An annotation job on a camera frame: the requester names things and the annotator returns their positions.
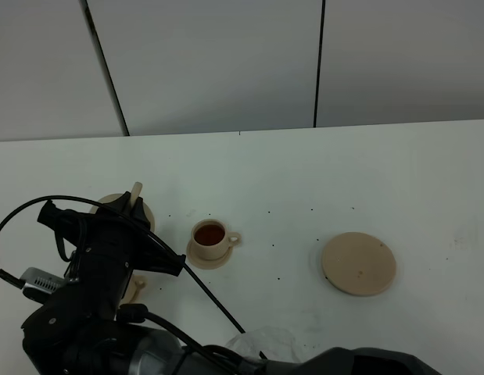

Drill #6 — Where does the brown teacup front left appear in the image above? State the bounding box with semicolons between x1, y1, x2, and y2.
120;274;148;304

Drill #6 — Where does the brown teacup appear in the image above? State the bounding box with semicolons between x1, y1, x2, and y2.
120;274;148;304
189;219;242;262

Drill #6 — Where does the tan saucer near centre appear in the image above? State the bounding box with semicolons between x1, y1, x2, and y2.
186;241;233;270

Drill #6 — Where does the black camera cable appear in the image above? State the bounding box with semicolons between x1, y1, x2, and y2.
0;195;270;375

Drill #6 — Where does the brown teacup near centre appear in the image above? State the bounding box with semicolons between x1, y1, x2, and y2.
189;219;242;262

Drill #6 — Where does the clear plastic wrap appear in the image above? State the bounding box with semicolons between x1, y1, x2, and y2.
225;326;304;363

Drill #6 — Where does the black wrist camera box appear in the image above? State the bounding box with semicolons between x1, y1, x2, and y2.
20;267;66;304

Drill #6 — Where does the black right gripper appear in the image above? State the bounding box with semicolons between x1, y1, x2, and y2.
38;191;185;297

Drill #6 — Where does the brown teapot with lid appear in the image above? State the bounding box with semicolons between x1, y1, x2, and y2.
89;182;155;232

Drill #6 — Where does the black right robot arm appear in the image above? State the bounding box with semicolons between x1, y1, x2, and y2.
22;193;432;374

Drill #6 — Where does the tan teapot saucer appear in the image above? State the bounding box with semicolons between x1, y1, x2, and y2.
321;232;396;297

